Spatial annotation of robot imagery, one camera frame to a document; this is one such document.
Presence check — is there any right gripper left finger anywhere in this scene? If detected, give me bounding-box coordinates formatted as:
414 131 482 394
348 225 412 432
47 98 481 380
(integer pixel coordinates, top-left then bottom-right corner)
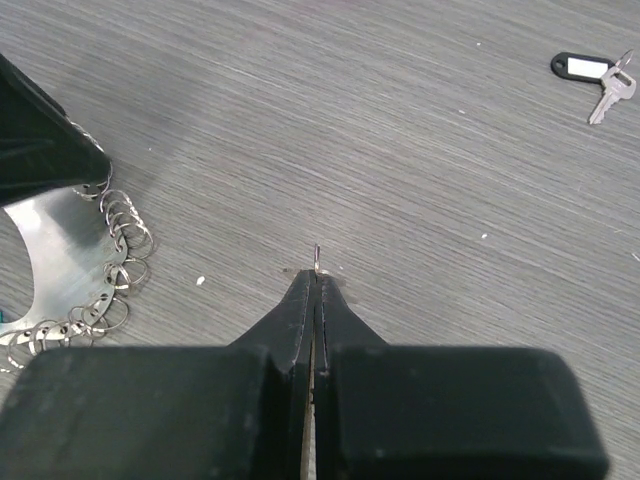
1 271 315 479

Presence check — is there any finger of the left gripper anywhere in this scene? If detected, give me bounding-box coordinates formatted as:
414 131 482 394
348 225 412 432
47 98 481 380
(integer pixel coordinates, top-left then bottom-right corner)
1 57 111 206

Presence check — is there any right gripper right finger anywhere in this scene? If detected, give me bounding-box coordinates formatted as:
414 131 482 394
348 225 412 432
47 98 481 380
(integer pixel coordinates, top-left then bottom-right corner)
314 275 610 479

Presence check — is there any large keyring with small rings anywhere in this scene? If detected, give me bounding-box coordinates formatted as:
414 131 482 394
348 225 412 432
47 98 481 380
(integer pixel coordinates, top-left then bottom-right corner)
1 179 155 374

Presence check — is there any bare silver key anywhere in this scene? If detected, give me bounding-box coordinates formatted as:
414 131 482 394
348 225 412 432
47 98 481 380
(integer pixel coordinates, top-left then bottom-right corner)
282 243 349 289

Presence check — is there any key with black tag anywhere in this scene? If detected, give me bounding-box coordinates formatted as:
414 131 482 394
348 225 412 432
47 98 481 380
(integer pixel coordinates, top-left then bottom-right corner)
550 49 637 125

